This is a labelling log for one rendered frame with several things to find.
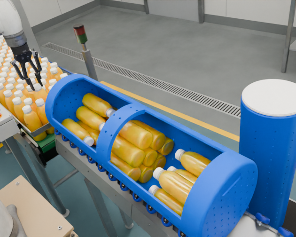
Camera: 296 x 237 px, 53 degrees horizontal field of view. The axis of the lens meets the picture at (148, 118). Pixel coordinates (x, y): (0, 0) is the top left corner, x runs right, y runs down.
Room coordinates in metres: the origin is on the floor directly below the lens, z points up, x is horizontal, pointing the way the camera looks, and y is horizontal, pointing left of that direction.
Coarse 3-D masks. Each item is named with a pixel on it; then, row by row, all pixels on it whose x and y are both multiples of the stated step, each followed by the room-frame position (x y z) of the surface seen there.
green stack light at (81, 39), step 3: (84, 33) 1.75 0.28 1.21; (78, 36) 1.73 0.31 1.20; (81, 36) 1.73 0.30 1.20; (84, 36) 1.74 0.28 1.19; (78, 39) 1.74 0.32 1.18; (81, 39) 1.73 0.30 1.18; (84, 39) 1.74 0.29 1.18; (87, 39) 1.76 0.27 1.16; (78, 42) 1.74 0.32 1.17; (81, 42) 1.73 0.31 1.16; (84, 42) 1.74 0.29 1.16
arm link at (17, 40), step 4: (20, 32) 1.33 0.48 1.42; (4, 36) 1.32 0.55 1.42; (8, 36) 1.31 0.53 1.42; (12, 36) 1.31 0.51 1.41; (16, 36) 1.31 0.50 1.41; (20, 36) 1.32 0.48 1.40; (24, 36) 1.35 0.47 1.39; (8, 40) 1.31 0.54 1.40; (12, 40) 1.31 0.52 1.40; (16, 40) 1.31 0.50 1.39; (20, 40) 1.32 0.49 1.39; (24, 40) 1.33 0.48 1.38; (8, 44) 1.32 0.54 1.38; (12, 44) 1.31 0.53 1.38; (16, 44) 1.31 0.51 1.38; (20, 44) 1.32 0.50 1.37
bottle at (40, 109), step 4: (44, 104) 1.28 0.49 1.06; (40, 108) 1.26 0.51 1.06; (44, 108) 1.26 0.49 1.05; (40, 112) 1.25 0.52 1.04; (44, 112) 1.25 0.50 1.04; (40, 116) 1.25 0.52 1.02; (44, 116) 1.25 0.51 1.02; (40, 120) 1.26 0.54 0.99; (44, 120) 1.25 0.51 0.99; (44, 124) 1.25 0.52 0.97; (52, 128) 1.25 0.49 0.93; (48, 132) 1.25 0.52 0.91; (52, 132) 1.25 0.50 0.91
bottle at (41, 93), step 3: (36, 90) 1.34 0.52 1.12; (39, 90) 1.34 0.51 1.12; (42, 90) 1.34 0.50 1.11; (36, 93) 1.33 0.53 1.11; (39, 93) 1.33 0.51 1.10; (42, 93) 1.33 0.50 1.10; (45, 93) 1.34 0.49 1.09; (36, 96) 1.32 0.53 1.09; (39, 96) 1.32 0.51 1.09; (42, 96) 1.32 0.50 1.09; (45, 96) 1.33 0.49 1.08; (36, 99) 1.32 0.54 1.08; (45, 99) 1.33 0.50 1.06; (45, 102) 1.32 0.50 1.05
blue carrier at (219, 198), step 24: (48, 96) 1.13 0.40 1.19; (72, 96) 1.20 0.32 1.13; (120, 96) 0.98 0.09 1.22; (48, 120) 1.10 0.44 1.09; (120, 120) 0.81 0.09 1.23; (144, 120) 1.00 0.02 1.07; (168, 120) 0.78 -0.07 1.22; (192, 144) 0.79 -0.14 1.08; (216, 144) 0.63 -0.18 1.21; (216, 168) 0.52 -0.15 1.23; (240, 168) 0.52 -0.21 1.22; (144, 192) 0.59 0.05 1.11; (192, 192) 0.49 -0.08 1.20; (216, 192) 0.46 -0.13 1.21; (240, 192) 0.53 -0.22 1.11; (168, 216) 0.51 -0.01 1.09; (192, 216) 0.45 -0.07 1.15; (216, 216) 0.46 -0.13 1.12; (240, 216) 0.53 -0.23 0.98
